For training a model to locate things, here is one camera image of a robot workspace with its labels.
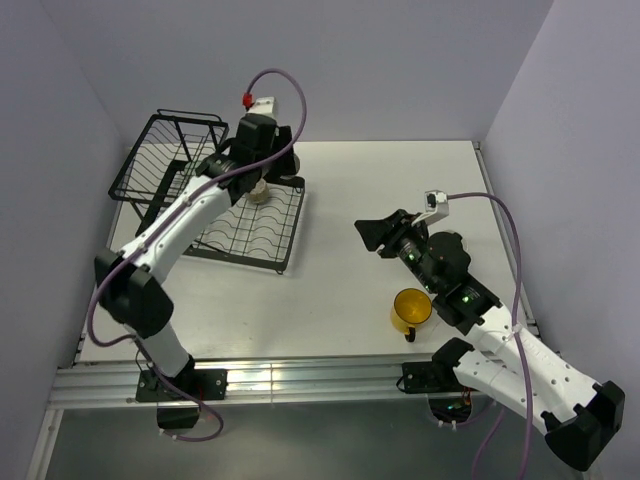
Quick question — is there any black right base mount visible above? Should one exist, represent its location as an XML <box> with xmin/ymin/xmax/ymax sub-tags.
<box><xmin>396</xmin><ymin>361</ymin><xmax>450</xmax><ymax>394</ymax></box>

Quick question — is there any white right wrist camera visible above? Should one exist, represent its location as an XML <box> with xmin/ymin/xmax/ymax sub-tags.
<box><xmin>411</xmin><ymin>190</ymin><xmax>449</xmax><ymax>226</ymax></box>

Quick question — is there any black box under rail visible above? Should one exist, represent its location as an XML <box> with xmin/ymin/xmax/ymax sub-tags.
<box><xmin>156</xmin><ymin>407</ymin><xmax>200</xmax><ymax>430</ymax></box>

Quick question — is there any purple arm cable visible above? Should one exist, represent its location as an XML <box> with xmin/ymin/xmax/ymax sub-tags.
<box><xmin>447</xmin><ymin>192</ymin><xmax>532</xmax><ymax>480</ymax></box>
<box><xmin>87</xmin><ymin>68</ymin><xmax>307</xmax><ymax>443</ymax></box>

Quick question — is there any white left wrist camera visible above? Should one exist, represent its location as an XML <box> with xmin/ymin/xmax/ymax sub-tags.
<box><xmin>242</xmin><ymin>92</ymin><xmax>278</xmax><ymax>120</ymax></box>

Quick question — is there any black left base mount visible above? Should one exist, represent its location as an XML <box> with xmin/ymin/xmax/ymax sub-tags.
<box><xmin>135</xmin><ymin>363</ymin><xmax>227</xmax><ymax>403</ymax></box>

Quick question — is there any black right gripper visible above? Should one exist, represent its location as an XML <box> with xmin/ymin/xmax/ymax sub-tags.
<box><xmin>354</xmin><ymin>208</ymin><xmax>441</xmax><ymax>294</ymax></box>

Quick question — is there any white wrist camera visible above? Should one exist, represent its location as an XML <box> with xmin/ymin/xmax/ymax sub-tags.
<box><xmin>411</xmin><ymin>190</ymin><xmax>449</xmax><ymax>226</ymax></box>
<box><xmin>242</xmin><ymin>92</ymin><xmax>278</xmax><ymax>120</ymax></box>

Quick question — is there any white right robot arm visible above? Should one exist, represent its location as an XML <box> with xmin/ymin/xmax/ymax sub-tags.
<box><xmin>354</xmin><ymin>210</ymin><xmax>625</xmax><ymax>472</ymax></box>

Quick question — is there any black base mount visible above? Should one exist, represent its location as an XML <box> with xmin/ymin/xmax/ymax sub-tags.
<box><xmin>135</xmin><ymin>363</ymin><xmax>227</xmax><ymax>403</ymax></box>
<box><xmin>396</xmin><ymin>361</ymin><xmax>450</xmax><ymax>394</ymax></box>

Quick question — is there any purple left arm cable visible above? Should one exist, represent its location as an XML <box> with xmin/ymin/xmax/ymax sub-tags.
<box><xmin>87</xmin><ymin>68</ymin><xmax>307</xmax><ymax>443</ymax></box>

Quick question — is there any speckled beige cup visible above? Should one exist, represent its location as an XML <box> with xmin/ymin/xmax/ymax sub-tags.
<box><xmin>247</xmin><ymin>181</ymin><xmax>269</xmax><ymax>205</ymax></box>

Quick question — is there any black wire dish rack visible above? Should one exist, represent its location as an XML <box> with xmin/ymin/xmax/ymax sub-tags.
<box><xmin>109</xmin><ymin>109</ymin><xmax>305</xmax><ymax>274</ymax></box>

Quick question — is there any aluminium mounting rail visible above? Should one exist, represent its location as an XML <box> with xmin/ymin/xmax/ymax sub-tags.
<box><xmin>47</xmin><ymin>354</ymin><xmax>431</xmax><ymax>410</ymax></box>

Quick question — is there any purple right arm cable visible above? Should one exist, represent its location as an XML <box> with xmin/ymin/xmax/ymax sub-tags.
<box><xmin>447</xmin><ymin>192</ymin><xmax>532</xmax><ymax>480</ymax></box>

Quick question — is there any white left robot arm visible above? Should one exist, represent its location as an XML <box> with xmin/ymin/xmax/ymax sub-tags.
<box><xmin>86</xmin><ymin>109</ymin><xmax>297</xmax><ymax>399</ymax></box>

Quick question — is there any yellow mug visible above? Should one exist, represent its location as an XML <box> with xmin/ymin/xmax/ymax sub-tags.
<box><xmin>390</xmin><ymin>288</ymin><xmax>432</xmax><ymax>343</ymax></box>

